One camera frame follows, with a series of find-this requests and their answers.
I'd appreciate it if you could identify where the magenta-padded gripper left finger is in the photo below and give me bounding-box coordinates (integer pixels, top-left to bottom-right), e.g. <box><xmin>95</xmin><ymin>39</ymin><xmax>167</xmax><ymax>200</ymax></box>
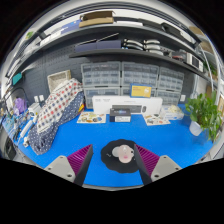
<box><xmin>44</xmin><ymin>143</ymin><xmax>94</xmax><ymax>187</ymax></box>

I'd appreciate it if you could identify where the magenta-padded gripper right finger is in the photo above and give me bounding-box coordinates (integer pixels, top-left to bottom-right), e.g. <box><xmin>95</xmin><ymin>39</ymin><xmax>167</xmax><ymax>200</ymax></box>
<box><xmin>133</xmin><ymin>143</ymin><xmax>183</xmax><ymax>186</ymax></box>

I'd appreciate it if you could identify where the black round googly-eyed mouse pad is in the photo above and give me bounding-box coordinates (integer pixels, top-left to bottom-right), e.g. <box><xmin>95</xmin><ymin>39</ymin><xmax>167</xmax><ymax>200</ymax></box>
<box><xmin>100</xmin><ymin>138</ymin><xmax>140</xmax><ymax>174</ymax></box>

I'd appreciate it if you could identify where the colourful printed sticker sheet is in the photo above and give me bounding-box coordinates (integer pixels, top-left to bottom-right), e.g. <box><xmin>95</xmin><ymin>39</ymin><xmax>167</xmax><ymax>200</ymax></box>
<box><xmin>142</xmin><ymin>113</ymin><xmax>171</xmax><ymax>127</ymax></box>
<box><xmin>76</xmin><ymin>111</ymin><xmax>107</xmax><ymax>125</ymax></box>

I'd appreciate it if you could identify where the navy polka dot cloth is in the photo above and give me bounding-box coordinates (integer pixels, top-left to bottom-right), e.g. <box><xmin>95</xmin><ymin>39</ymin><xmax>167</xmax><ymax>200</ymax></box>
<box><xmin>27</xmin><ymin>91</ymin><xmax>86</xmax><ymax>156</ymax></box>

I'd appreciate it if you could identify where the small black product box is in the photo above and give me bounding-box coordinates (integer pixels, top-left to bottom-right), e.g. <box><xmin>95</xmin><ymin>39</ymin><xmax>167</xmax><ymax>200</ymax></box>
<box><xmin>109</xmin><ymin>107</ymin><xmax>132</xmax><ymax>123</ymax></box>

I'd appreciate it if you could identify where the white plastic package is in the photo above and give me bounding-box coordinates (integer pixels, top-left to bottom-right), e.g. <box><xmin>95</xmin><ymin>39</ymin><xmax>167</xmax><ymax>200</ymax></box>
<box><xmin>160</xmin><ymin>104</ymin><xmax>185</xmax><ymax>121</ymax></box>

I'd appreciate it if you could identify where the red blue checkered cloth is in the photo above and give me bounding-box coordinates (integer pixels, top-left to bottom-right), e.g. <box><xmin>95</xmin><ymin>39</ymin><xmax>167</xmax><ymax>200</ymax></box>
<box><xmin>35</xmin><ymin>78</ymin><xmax>84</xmax><ymax>135</ymax></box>

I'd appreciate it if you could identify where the white cylinder roll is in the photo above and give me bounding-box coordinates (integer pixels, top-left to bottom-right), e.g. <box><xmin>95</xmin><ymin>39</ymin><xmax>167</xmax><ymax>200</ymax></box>
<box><xmin>19</xmin><ymin>119</ymin><xmax>34</xmax><ymax>139</ymax></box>

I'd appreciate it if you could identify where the long white keyboard box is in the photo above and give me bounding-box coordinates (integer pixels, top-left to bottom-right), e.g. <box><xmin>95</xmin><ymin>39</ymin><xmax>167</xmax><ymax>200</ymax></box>
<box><xmin>91</xmin><ymin>95</ymin><xmax>164</xmax><ymax>115</ymax></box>

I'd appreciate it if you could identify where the small white device box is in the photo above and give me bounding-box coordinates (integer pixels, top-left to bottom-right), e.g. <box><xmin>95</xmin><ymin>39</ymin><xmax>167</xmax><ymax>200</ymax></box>
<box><xmin>28</xmin><ymin>102</ymin><xmax>43</xmax><ymax>118</ymax></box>

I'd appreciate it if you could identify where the yellow and blue box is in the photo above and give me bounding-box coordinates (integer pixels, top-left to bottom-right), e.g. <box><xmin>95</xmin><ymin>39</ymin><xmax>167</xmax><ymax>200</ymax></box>
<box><xmin>129</xmin><ymin>83</ymin><xmax>153</xmax><ymax>99</ymax></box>

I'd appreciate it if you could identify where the potted green plant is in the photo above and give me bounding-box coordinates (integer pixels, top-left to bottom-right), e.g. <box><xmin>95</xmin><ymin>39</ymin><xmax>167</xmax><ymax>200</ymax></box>
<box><xmin>184</xmin><ymin>91</ymin><xmax>224</xmax><ymax>143</ymax></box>

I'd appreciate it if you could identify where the purple bag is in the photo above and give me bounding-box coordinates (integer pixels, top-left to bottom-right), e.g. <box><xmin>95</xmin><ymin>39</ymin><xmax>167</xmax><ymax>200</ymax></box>
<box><xmin>13</xmin><ymin>97</ymin><xmax>28</xmax><ymax>115</ymax></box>

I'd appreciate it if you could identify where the white woven basket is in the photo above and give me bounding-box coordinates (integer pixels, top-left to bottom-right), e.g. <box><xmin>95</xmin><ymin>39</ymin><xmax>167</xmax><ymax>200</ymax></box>
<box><xmin>46</xmin><ymin>69</ymin><xmax>72</xmax><ymax>93</ymax></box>

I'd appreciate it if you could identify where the teal pegboard bin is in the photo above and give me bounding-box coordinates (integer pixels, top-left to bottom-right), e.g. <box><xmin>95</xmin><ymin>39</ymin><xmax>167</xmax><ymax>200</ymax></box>
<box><xmin>11</xmin><ymin>72</ymin><xmax>24</xmax><ymax>86</ymax></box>

